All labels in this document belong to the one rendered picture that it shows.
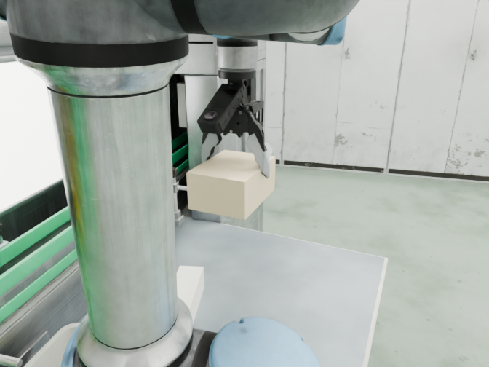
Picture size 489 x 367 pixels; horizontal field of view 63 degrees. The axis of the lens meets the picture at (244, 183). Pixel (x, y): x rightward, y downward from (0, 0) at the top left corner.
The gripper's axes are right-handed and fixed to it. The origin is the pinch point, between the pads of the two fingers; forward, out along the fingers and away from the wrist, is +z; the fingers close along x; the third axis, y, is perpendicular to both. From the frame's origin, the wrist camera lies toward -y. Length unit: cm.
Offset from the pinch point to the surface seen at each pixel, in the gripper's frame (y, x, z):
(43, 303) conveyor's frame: -24.4, 30.3, 23.5
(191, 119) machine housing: 39, 33, -1
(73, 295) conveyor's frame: -16.3, 31.6, 27.5
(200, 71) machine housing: 40, 30, -15
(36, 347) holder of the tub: -29, 29, 31
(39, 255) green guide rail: -21.4, 32.6, 14.9
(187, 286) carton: -1.3, 11.6, 29.2
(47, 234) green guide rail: -11.6, 42.0, 17.1
